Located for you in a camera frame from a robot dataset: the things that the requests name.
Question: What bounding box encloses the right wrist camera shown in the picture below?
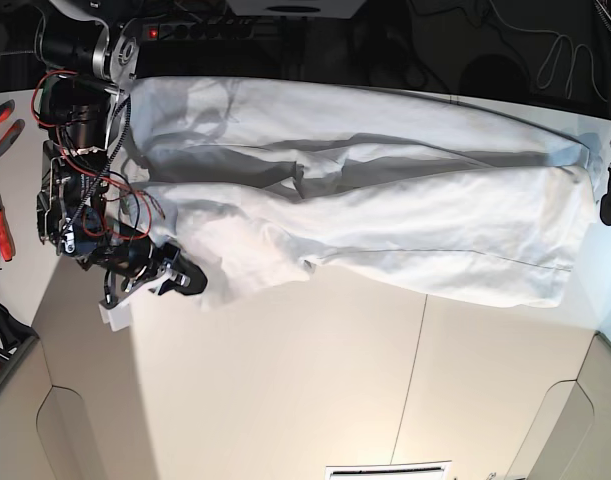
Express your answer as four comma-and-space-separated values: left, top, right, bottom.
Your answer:
99, 300, 133, 332

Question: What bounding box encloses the red handled screwdriver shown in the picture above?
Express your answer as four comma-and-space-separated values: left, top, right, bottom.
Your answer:
0, 195, 15, 262

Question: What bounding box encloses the white coiled cable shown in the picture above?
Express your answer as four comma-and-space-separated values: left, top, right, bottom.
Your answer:
534, 32, 596, 99

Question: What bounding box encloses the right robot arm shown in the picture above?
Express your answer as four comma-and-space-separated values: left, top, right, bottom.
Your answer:
31, 1, 208, 308

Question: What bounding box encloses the grey bin left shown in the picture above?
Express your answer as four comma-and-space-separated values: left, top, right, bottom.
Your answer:
0, 264, 40, 416

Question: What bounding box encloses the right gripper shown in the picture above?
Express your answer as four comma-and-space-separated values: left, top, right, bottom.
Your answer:
102, 242, 208, 308

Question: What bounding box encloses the white t-shirt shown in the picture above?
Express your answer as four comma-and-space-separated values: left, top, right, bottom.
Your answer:
127, 77, 601, 309

